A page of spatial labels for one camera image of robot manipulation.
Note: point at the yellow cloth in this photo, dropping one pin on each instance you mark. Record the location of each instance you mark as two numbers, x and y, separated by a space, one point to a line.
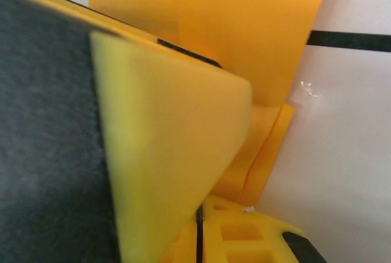
229 15

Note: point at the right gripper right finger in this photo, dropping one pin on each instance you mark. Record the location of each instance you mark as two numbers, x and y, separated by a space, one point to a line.
259 238

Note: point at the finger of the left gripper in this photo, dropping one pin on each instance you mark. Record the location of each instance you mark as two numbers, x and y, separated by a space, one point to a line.
152 122
137 32

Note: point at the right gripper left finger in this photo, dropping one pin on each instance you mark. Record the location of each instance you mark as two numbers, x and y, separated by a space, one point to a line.
186 247

